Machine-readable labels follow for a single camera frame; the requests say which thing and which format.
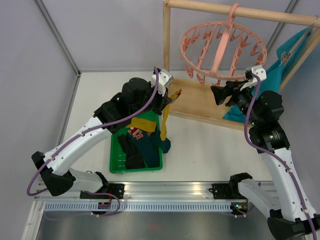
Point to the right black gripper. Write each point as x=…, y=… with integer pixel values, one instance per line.
x=232, y=87

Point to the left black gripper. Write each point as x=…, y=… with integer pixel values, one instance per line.
x=163, y=101

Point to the yellow sock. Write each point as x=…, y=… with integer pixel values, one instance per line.
x=142, y=124
x=163, y=129

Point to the pink round clip hanger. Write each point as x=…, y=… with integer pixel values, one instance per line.
x=226, y=32

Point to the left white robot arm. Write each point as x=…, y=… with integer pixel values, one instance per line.
x=137, y=96

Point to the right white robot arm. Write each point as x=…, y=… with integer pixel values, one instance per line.
x=291, y=214

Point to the metal clip hanger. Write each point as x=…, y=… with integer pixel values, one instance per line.
x=285, y=57

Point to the wooden clothes rack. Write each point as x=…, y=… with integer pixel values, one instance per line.
x=197, y=99

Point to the christmas pattern sock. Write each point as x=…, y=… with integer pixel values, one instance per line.
x=135, y=133

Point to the dark teal sock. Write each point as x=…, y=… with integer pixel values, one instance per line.
x=149, y=147

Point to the black sock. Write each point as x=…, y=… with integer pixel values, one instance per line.
x=134, y=159

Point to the green plastic tray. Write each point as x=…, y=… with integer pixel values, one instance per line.
x=118, y=157

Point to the teal cloth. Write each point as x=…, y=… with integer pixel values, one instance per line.
x=274, y=73

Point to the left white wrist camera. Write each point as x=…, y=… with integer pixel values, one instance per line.
x=164, y=80

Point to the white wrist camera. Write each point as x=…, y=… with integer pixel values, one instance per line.
x=164, y=80
x=252, y=75

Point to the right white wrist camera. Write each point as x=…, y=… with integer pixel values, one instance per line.
x=252, y=75

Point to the aluminium mounting rail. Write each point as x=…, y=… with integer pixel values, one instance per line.
x=160, y=191

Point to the slotted cable duct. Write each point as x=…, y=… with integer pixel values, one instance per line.
x=139, y=206

